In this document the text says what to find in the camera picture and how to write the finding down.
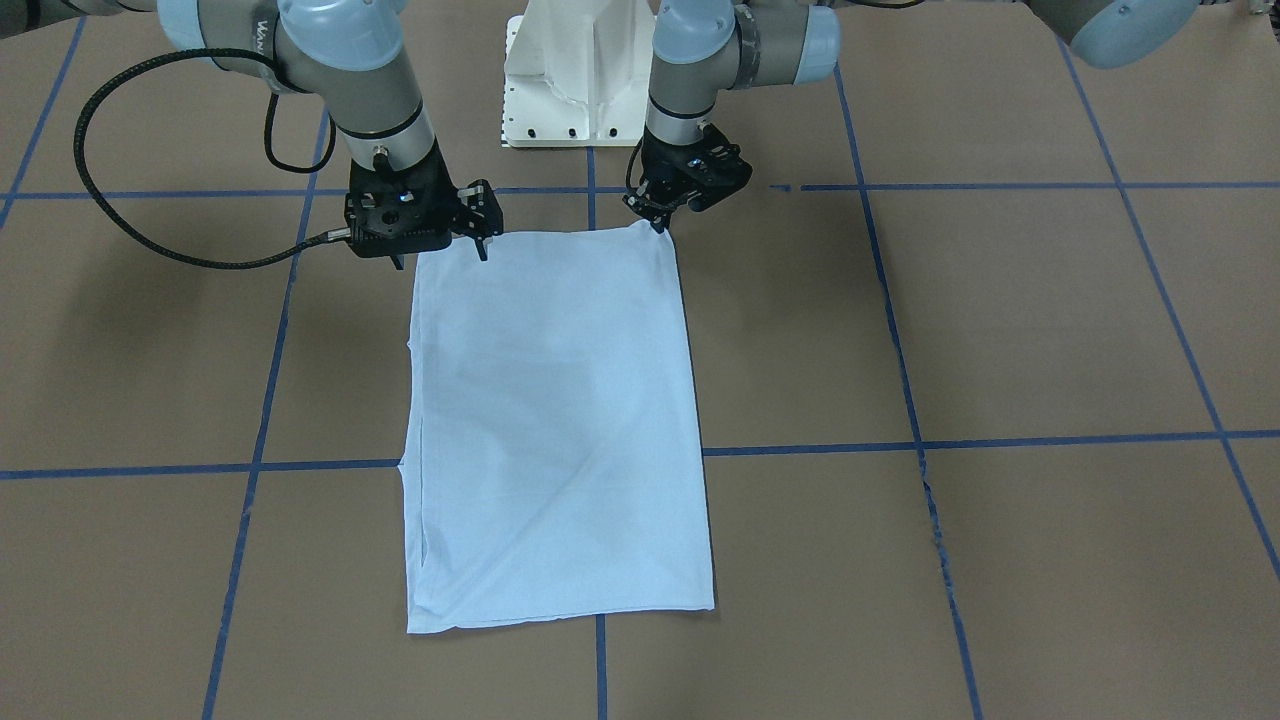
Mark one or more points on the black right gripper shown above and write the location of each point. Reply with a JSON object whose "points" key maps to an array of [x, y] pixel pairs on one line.
{"points": [[478, 209]]}

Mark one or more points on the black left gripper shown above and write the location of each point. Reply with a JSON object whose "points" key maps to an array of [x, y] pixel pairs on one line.
{"points": [[688, 168]]}

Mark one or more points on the light blue t-shirt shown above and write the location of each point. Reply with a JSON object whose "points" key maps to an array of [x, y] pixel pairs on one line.
{"points": [[552, 461]]}

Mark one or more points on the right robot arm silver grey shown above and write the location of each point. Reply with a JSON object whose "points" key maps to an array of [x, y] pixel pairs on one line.
{"points": [[349, 53]]}

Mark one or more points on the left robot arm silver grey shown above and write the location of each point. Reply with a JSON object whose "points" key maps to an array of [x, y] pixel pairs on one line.
{"points": [[703, 48]]}

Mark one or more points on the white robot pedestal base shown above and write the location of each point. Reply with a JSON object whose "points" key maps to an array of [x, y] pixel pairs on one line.
{"points": [[577, 74]]}

